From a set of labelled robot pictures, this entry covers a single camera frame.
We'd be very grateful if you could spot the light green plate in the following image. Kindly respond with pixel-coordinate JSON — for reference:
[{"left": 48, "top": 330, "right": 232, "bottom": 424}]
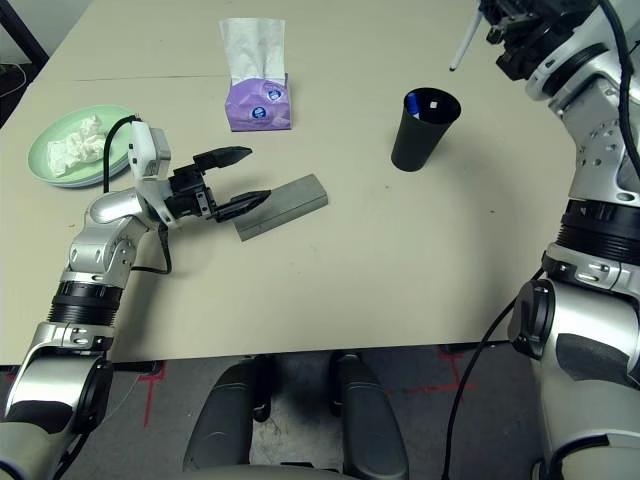
[{"left": 27, "top": 103, "right": 136, "bottom": 184}]

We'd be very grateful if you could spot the grey glasses case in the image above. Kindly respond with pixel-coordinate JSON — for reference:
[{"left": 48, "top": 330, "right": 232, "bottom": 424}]
[{"left": 233, "top": 173, "right": 330, "bottom": 243}]

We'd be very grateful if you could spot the dark grey robot left leg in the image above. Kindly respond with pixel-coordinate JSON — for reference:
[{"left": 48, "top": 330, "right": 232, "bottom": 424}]
[{"left": 182, "top": 355, "right": 275, "bottom": 474}]

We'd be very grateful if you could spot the purple tissue pack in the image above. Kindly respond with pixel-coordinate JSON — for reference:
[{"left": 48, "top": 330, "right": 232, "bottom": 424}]
[{"left": 223, "top": 73, "right": 294, "bottom": 133}]

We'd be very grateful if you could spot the dark grey robot leg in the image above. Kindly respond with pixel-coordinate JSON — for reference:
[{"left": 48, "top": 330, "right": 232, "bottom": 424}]
[
  {"left": 327, "top": 352, "right": 411, "bottom": 480},
  {"left": 182, "top": 355, "right": 275, "bottom": 474}
]

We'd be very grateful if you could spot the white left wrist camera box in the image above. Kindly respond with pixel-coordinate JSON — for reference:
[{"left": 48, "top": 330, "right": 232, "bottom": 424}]
[{"left": 127, "top": 120, "right": 174, "bottom": 224}]

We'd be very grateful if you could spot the light blue plate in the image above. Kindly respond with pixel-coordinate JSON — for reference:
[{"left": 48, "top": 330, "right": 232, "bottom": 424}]
[{"left": 44, "top": 159, "right": 132, "bottom": 190}]

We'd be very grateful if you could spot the black table foot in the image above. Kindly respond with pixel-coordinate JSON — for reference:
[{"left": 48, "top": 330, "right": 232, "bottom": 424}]
[{"left": 0, "top": 359, "right": 164, "bottom": 379}]

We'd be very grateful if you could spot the side table black frame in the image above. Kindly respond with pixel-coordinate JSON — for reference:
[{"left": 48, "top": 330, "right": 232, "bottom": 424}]
[{"left": 0, "top": 0, "right": 51, "bottom": 64}]

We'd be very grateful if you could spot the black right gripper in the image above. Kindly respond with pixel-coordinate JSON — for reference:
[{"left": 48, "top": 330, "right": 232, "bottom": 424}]
[{"left": 477, "top": 0, "right": 557, "bottom": 47}]

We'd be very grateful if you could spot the dark grey robot right leg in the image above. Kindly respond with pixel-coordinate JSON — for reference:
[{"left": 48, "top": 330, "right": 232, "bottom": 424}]
[{"left": 327, "top": 352, "right": 411, "bottom": 480}]

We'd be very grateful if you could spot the white tissue sheet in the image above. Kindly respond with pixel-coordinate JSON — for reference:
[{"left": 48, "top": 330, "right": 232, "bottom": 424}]
[{"left": 218, "top": 18, "right": 287, "bottom": 86}]

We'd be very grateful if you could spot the blue capped whiteboard marker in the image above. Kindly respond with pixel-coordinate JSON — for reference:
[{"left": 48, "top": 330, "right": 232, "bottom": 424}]
[{"left": 448, "top": 10, "right": 485, "bottom": 72}]

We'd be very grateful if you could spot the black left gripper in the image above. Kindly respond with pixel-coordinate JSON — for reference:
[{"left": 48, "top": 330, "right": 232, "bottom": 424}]
[{"left": 160, "top": 145, "right": 274, "bottom": 223}]

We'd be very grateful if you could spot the black plastic cup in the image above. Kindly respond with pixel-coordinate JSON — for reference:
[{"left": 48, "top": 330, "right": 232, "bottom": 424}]
[{"left": 390, "top": 87, "right": 462, "bottom": 173}]

